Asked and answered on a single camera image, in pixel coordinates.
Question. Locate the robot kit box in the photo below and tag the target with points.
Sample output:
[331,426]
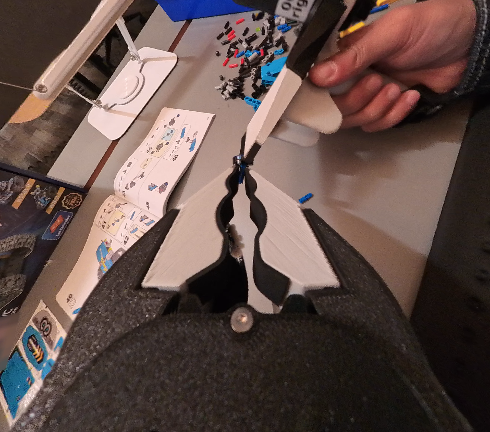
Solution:
[23,217]

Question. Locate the blue sticker sheet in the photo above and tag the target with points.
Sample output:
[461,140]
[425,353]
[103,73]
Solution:
[23,374]

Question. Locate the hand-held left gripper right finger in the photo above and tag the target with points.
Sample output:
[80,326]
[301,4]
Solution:
[294,244]

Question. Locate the person's right hand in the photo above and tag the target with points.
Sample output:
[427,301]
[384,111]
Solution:
[413,45]

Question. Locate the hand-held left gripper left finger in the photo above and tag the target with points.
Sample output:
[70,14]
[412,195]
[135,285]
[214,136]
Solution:
[187,244]

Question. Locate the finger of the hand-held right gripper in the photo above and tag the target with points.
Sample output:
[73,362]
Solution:
[273,107]

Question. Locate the instruction booklet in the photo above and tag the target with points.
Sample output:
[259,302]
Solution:
[168,149]

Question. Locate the blue pin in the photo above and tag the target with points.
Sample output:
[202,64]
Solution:
[241,173]
[306,196]

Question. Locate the white desk lamp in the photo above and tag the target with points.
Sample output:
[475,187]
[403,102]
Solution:
[134,95]

